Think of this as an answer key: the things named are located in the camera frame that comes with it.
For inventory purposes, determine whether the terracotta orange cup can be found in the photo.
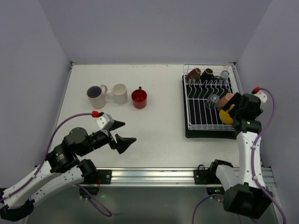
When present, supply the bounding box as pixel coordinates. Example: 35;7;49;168
217;93;234;111

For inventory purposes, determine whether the yellow mug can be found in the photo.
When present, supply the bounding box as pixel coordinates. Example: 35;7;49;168
219;104;235;125

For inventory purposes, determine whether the clear drinking glass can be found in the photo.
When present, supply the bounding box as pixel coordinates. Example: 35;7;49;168
205;94;220;110

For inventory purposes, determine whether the white mug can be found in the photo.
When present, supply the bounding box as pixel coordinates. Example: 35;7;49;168
107;84;128;104

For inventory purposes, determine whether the red mug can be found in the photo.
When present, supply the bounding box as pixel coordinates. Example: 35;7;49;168
131;86;147;109

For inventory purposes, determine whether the pink beige mug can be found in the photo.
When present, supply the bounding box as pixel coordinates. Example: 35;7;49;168
86;84;107;109

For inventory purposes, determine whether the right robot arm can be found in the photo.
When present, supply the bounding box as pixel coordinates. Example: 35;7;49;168
193;91;272;219

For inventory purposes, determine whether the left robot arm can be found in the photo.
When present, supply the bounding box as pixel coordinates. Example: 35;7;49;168
0;115;136;222

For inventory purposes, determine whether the clear glass at rack back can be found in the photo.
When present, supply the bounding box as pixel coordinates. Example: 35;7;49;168
217;70;230;85

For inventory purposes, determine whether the black drip tray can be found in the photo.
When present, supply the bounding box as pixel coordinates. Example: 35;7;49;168
182;76;235;140

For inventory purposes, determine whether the black cup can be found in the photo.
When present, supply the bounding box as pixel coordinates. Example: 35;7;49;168
200;68;214;82

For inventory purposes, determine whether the dark brown cup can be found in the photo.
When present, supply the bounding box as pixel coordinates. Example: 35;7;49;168
185;68;201;82

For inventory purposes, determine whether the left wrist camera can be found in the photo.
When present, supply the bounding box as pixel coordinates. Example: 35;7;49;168
96;113;114;131

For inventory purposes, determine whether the white wire dish rack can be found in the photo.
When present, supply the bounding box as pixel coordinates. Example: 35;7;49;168
182;64;242;131

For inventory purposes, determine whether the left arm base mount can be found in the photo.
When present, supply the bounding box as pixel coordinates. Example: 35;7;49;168
79;169;112;196

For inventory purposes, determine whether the aluminium rail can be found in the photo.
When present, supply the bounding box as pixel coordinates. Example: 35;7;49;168
77;167;274;187

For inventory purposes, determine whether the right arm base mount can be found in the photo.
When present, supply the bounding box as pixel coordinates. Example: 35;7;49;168
193;159;233;185

